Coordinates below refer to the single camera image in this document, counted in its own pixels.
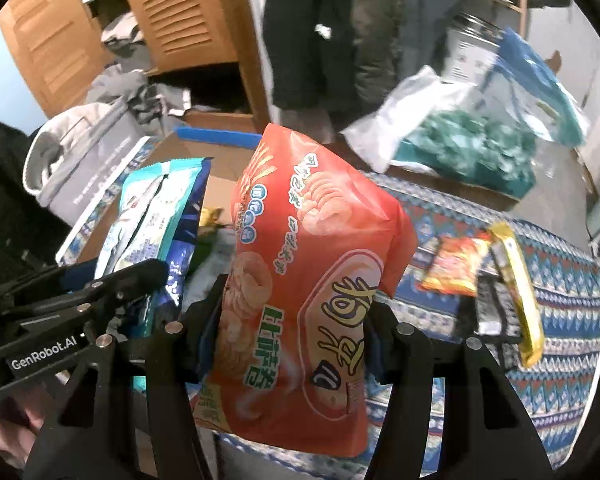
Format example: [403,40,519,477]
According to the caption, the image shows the black snack packet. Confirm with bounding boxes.
[474,275,523,347]

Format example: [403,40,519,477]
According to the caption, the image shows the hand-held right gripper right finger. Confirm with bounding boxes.
[362,303,556,480]

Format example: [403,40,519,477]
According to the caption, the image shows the white plastic bag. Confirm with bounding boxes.
[341,65,482,175]

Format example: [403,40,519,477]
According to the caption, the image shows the person's left hand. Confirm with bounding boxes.
[0,395,47,467]

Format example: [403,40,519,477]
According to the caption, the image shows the blue-edged cardboard box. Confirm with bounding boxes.
[97,127,266,281]

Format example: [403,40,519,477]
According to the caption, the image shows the patterned metal tin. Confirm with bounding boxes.
[441,11,507,87]

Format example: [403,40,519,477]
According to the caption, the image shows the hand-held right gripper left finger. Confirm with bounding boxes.
[22,275,231,480]

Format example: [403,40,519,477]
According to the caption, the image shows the wooden panel door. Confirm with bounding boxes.
[0,0,108,118]

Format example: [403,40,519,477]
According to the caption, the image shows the yellow snack bar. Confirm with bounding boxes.
[486,221,545,369]

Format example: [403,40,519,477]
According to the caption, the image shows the small orange crinkly packet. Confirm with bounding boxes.
[419,236,492,297]

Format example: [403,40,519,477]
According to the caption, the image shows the black hanging coat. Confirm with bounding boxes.
[261,0,362,113]

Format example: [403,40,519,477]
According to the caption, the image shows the long yellow snack packet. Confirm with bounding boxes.
[200,206,231,241]

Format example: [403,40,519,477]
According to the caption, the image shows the dark cloth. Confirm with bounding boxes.
[0,112,48,286]

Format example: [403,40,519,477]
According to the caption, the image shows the blue and white snack bag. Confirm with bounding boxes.
[95,157,214,396]

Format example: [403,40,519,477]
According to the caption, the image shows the grey printed hoodie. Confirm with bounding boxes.
[22,99,148,228]

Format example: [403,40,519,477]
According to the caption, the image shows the grey clothes pile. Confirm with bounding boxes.
[84,11,193,128]

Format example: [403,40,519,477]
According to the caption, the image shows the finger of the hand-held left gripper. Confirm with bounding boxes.
[0,259,169,329]

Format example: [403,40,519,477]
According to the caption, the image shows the blue-grey hanging coat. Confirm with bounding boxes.
[399,0,477,83]

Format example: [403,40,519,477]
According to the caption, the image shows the blue patterned tablecloth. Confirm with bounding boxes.
[55,137,600,468]

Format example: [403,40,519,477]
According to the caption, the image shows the blue plastic bag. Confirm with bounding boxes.
[484,27,592,147]

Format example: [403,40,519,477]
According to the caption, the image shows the olive hanging jacket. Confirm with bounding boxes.
[352,0,407,107]

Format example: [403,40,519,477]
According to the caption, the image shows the teal crumpled cloth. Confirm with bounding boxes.
[394,109,540,197]

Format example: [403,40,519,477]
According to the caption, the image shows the wooden louvered door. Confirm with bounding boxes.
[114,0,242,75]

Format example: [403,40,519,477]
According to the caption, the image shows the orange-red snack bag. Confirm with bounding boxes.
[194,122,419,459]

